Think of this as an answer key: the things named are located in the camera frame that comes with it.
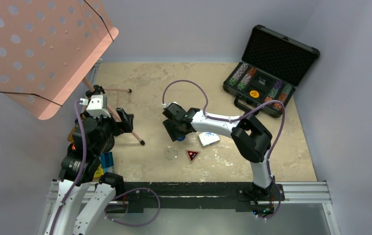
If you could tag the black poker chip case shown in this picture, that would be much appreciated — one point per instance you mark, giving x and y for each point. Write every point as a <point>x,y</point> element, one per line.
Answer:
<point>275,57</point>

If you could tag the clear round dealer button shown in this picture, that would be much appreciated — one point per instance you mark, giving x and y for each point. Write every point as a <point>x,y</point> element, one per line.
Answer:
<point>170,153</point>

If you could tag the yellow toy brick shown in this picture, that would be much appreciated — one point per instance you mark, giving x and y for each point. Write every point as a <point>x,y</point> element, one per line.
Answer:
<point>99,172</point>

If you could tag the blue playing card deck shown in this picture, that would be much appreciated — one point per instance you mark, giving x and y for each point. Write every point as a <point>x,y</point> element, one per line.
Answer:
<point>208,138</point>

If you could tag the crumpled plastic wrap upper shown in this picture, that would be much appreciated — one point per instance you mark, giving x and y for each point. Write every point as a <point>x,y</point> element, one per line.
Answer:
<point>262,81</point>

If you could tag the pink music stand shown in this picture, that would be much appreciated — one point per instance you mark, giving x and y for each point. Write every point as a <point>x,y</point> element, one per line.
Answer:
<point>47,49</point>

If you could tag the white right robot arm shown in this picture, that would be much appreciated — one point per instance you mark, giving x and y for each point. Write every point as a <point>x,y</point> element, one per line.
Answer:
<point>251,137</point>

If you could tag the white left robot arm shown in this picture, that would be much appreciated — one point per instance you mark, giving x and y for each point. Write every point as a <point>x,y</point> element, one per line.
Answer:
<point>95,133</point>

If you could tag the left inner chip row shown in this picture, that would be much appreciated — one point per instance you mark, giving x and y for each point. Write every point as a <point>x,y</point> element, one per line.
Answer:
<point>246,79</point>

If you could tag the blue toy brick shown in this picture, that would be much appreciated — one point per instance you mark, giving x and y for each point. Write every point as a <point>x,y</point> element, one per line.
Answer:
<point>107,160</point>

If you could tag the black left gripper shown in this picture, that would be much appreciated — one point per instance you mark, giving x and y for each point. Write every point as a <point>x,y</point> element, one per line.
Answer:
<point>125,126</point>

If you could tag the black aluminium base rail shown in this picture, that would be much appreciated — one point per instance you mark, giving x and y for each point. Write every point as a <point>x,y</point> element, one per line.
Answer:
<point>238,196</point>

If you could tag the right outer chip row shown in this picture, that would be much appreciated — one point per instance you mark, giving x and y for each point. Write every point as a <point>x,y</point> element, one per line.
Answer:
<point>283,96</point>

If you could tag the left outer chip row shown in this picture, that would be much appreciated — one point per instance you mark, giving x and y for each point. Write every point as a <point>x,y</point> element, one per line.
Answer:
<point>236,76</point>

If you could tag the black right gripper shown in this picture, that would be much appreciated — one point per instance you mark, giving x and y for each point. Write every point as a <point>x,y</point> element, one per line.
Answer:
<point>173,132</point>

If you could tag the triangular all in button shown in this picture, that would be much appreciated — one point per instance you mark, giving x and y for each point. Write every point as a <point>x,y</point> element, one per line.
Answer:
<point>192,155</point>

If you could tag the orange big blind button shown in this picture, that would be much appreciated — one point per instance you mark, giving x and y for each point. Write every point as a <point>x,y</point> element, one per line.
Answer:
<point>254,93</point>

